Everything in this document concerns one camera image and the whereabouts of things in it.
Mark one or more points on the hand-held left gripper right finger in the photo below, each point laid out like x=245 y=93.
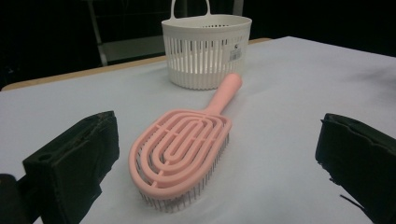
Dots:
x=361 y=155

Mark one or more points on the light blue table mat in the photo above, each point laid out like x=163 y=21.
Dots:
x=280 y=93

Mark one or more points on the pink vented hairbrush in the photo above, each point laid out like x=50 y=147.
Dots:
x=174 y=149

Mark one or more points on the white slotted plastic basket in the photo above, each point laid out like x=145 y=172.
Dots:
x=205 y=40

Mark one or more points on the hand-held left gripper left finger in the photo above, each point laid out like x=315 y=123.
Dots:
x=74 y=165

